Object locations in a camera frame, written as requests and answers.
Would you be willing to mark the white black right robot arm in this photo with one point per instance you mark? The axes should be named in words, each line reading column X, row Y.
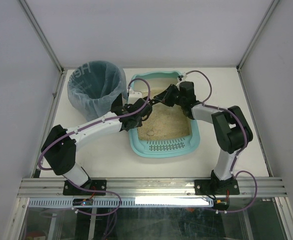
column 231, row 128

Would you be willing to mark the white slotted cable duct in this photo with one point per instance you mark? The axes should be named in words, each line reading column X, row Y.
column 126, row 202

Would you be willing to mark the teal litter box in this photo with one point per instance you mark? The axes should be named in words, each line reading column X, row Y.
column 162, row 148

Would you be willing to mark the beige cat litter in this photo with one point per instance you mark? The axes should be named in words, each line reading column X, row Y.
column 164, row 123

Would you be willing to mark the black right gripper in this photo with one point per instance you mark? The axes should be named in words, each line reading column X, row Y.
column 168, row 94

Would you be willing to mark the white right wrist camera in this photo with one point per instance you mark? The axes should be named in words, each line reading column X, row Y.
column 181, row 78

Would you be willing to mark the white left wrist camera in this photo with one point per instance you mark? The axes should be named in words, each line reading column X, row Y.
column 133, row 96

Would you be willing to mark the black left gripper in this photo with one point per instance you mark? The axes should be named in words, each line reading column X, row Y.
column 141, row 107

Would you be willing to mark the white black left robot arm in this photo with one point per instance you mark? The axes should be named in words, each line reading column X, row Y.
column 61, row 145

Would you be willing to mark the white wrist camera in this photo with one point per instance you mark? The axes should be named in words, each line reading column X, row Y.
column 133, row 96
column 181, row 78

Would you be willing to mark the black litter scoop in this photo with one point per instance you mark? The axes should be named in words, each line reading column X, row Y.
column 153, row 102

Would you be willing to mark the translucent blue bin liner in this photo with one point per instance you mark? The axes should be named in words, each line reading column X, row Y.
column 94, row 108

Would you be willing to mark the black trash bin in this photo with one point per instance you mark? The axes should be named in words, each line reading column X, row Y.
column 95, row 80

